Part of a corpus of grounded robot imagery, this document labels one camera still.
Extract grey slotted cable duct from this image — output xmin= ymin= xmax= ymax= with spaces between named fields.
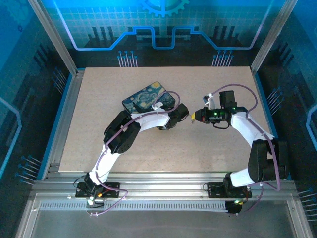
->
xmin=39 ymin=202 xmax=227 ymax=212

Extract black box with painting print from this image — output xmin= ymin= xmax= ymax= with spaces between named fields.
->
xmin=121 ymin=81 xmax=177 ymax=115

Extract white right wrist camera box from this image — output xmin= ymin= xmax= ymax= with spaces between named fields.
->
xmin=202 ymin=93 xmax=216 ymax=110

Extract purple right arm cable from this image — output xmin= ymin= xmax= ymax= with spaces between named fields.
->
xmin=211 ymin=83 xmax=283 ymax=217

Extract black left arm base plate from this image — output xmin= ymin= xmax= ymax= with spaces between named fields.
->
xmin=75 ymin=182 xmax=121 ymax=199

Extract aluminium mounting rail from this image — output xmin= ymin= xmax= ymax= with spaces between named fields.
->
xmin=32 ymin=172 xmax=297 ymax=197

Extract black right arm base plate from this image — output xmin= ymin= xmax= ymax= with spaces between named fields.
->
xmin=207 ymin=182 xmax=253 ymax=199

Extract aluminium frame post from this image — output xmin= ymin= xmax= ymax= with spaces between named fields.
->
xmin=27 ymin=0 xmax=79 ymax=75
xmin=250 ymin=0 xmax=299 ymax=74

